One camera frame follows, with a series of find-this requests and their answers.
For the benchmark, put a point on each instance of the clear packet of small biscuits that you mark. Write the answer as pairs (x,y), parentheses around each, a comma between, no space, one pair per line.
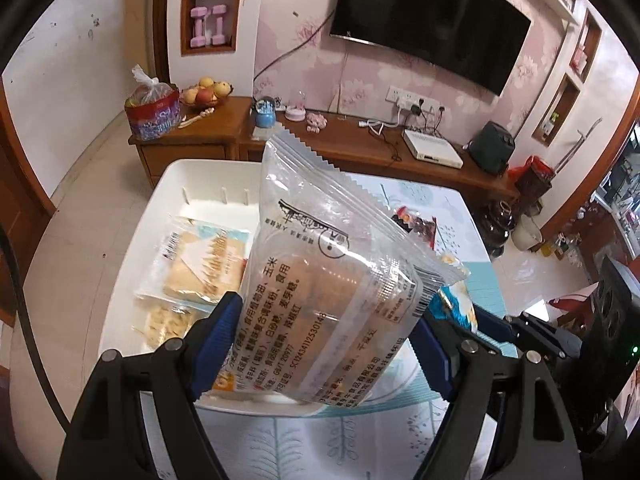
(167,325)

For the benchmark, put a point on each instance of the blue foil snack packet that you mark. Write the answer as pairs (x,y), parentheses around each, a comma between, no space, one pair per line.
(450,305)

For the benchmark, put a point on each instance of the pink dumbbell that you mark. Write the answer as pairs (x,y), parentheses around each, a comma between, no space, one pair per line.
(218,25)
(200,27)

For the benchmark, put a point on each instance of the red patterned bag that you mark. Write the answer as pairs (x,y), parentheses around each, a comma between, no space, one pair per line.
(532,180)

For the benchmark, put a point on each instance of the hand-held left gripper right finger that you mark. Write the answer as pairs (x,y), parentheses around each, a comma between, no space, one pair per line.
(435,360)

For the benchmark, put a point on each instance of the white set-top box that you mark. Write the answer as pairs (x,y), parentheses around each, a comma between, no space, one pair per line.
(432,147)

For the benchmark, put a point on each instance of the clear packet of square crackers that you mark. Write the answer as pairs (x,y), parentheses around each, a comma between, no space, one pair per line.
(200,265)

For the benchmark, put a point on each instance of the pink glass dome ornament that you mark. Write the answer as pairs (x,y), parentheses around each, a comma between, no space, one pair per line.
(295,108)

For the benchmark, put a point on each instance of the clear bag with red pack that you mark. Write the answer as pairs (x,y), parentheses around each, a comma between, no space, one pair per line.
(152,110)

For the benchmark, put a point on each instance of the wall socket panel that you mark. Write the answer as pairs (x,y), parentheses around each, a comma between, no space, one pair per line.
(415,102)

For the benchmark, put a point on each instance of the pink plush toy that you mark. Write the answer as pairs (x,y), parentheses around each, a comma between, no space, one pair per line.
(316,121)

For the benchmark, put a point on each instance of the wooden television cabinet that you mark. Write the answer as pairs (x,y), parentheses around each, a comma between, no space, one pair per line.
(210,135)

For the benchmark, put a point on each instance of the fruit bowl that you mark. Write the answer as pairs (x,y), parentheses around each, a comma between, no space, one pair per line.
(205,96)

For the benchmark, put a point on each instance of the wall television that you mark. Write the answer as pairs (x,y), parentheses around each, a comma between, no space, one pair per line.
(430,15)

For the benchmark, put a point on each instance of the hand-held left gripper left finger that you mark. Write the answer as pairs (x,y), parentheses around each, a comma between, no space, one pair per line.
(220,345)

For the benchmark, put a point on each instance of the white bucket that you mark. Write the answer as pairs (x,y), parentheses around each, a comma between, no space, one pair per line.
(525,232)

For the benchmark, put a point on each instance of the white long spoon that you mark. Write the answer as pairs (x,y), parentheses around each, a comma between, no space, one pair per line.
(197,119)

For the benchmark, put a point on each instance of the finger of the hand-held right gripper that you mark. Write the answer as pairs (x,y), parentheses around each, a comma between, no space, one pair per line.
(492,321)

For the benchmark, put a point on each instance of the blue snow globe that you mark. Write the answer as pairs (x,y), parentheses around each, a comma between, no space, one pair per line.
(264,112)

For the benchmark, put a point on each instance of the wooden door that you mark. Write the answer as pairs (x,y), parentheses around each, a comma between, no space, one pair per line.
(20,200)

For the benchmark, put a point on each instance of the white plastic storage box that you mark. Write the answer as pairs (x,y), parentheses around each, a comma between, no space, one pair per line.
(150,200)

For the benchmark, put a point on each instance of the clear packet of brown biscuits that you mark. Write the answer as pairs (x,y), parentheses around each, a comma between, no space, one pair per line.
(325,285)

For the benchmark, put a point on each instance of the clear red nut packet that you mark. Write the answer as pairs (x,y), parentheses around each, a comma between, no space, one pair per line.
(415,222)

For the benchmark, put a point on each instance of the clear packet of yellow puffs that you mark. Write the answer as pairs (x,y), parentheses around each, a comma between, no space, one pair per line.
(449,259)

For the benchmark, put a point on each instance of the dark brown ceramic jar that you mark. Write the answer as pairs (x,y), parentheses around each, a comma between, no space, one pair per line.
(500,220)

